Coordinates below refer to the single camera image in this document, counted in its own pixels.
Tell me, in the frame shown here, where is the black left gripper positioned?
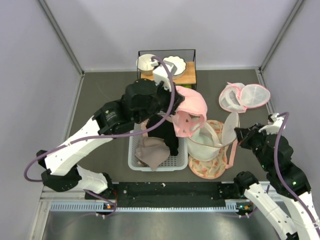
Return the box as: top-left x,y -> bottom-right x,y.
134,79 -> 185,125

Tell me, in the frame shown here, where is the black wire wooden shelf rack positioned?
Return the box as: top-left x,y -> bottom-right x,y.
136,49 -> 197,90

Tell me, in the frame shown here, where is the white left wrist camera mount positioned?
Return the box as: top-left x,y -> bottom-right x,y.
152,60 -> 177,92

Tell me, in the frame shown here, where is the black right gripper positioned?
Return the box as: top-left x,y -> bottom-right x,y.
234,121 -> 272,170

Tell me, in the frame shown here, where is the beige bra in basket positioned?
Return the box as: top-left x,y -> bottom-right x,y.
135,132 -> 172,172

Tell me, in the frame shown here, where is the white plastic laundry basket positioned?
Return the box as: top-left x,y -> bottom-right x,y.
128,116 -> 188,172

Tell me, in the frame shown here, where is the white mesh laundry bag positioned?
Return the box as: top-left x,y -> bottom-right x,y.
187,112 -> 240,168

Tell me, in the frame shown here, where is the cream round bowl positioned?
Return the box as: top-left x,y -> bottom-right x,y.
136,53 -> 159,76

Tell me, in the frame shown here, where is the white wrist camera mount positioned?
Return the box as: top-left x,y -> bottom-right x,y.
152,60 -> 177,92
258,113 -> 285,135

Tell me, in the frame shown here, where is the white scalloped bowl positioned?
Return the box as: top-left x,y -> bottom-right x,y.
163,55 -> 187,79

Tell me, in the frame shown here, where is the tulip print mesh bra bag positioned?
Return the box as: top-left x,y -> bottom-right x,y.
188,120 -> 233,180

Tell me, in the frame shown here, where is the grey slotted cable duct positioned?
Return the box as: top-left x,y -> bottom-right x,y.
49,200 -> 250,213

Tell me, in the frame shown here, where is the pink bra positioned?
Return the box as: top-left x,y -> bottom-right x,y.
171,85 -> 208,138

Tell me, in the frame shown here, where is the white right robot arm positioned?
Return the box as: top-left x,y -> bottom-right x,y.
233,123 -> 320,240

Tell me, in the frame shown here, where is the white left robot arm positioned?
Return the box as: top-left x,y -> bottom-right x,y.
37,79 -> 185,199

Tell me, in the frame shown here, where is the black garment in basket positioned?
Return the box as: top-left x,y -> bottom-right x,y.
147,120 -> 179,156

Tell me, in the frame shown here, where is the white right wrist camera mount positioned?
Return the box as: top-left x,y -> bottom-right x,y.
258,113 -> 285,135

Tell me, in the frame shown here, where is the pink trimmed mesh laundry bag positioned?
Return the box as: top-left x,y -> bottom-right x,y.
218,82 -> 271,113

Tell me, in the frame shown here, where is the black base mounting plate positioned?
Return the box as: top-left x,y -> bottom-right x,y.
84,181 -> 253,208

